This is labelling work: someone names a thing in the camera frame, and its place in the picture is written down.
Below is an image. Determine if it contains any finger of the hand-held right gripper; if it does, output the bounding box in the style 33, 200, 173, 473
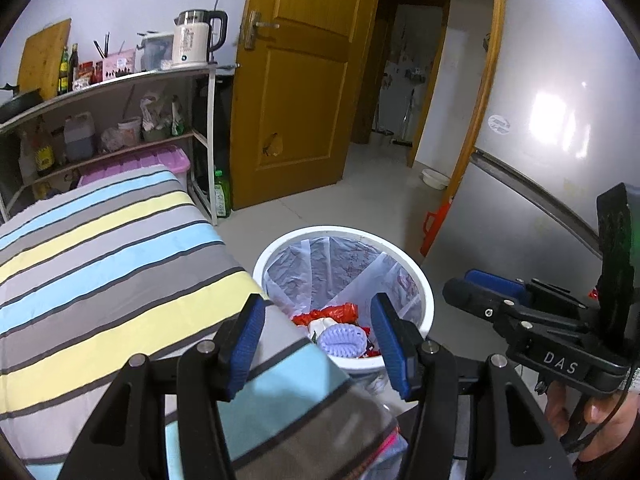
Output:
442, 277, 521, 333
465, 269, 526, 306

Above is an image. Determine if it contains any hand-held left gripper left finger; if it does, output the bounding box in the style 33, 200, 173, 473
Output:
57, 294, 266, 480

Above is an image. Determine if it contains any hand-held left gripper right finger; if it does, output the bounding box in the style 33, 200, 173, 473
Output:
371, 292, 576, 480

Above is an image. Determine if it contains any purple foam fruit net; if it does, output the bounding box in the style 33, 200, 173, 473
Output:
317, 323, 369, 360

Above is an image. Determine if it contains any red plastic bag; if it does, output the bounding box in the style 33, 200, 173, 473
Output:
292, 302, 360, 329

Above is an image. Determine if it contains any white bin with plastic liner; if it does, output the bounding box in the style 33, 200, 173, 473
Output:
252, 226, 434, 374

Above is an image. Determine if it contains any person's right hand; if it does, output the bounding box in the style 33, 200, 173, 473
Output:
545, 387, 640, 462

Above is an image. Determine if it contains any red dustpan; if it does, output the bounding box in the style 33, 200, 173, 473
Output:
419, 197, 454, 259

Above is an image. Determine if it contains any white basin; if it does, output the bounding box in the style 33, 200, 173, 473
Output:
420, 168, 451, 190

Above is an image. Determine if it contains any green drink bottle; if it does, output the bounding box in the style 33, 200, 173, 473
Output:
213, 167, 232, 219

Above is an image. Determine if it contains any silver refrigerator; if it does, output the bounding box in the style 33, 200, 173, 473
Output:
424, 0, 640, 311

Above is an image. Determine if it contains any mop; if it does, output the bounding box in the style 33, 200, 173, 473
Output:
394, 87, 417, 149

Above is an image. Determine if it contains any pink storage box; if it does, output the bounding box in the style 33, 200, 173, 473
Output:
77, 144, 192, 191

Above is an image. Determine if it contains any bundle of plastic bags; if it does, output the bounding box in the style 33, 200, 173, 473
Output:
139, 92, 185, 141

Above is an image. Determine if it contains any wooden door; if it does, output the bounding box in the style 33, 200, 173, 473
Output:
230, 0, 387, 212

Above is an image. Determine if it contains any yellow-label oil bottle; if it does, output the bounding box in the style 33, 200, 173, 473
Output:
33, 127, 55, 177

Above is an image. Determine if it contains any clear plastic bottle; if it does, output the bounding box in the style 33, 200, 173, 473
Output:
18, 132, 36, 184

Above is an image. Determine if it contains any metal shelf rack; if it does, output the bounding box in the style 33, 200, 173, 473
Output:
0, 62, 241, 227

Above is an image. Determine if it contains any clear plastic container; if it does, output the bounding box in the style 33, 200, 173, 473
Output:
135, 31, 175, 72

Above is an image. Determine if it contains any white electric kettle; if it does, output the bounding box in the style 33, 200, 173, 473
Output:
171, 8, 230, 70

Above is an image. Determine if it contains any pink utensil holder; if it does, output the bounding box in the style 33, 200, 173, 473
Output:
102, 48, 137, 81

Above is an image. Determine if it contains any green-label oil bottle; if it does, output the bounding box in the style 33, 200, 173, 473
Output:
57, 46, 70, 96

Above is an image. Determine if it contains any black frying pan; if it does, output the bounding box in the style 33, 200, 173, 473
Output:
0, 84, 44, 124

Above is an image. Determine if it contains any wooden cutting board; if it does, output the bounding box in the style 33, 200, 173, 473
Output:
17, 18, 73, 100

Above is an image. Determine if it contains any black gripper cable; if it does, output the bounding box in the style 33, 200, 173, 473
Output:
559, 367, 637, 457

